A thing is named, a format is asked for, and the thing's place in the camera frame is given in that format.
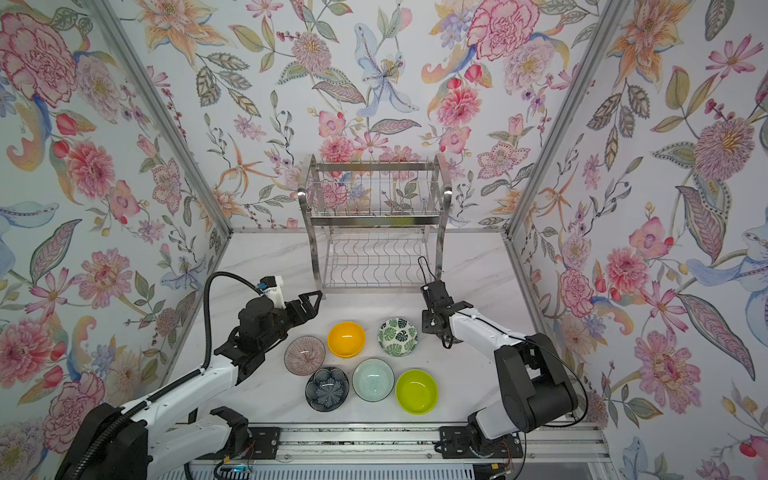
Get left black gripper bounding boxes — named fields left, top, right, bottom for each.
left=259, top=292, right=325, bottom=352

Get yellow bowl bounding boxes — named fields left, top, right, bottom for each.
left=327, top=321, right=366, bottom=359

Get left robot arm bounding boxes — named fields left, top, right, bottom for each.
left=56, top=291, right=323, bottom=479

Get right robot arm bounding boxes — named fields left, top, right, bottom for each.
left=421, top=280, right=578, bottom=449

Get steel two-tier dish rack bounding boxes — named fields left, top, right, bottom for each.
left=297, top=156, right=453, bottom=292

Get green leaf pattern bowl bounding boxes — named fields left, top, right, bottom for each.
left=377, top=317, right=419, bottom=358

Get lime green bowl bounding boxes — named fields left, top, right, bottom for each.
left=395, top=369, right=439, bottom=415

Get dark blue flower bowl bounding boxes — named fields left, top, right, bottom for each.
left=305, top=367, right=350, bottom=413

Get pale celadon bowl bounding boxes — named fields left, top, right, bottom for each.
left=352, top=358, right=395, bottom=403

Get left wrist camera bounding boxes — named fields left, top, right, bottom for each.
left=259, top=276, right=285, bottom=309

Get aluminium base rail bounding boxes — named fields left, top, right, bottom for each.
left=240, top=422, right=610, bottom=466

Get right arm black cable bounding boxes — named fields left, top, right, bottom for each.
left=416, top=256, right=592, bottom=430

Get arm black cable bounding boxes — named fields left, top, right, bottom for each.
left=416, top=256, right=592, bottom=430
left=65, top=271, right=265, bottom=480

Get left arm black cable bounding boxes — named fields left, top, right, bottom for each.
left=65, top=271, right=265, bottom=480

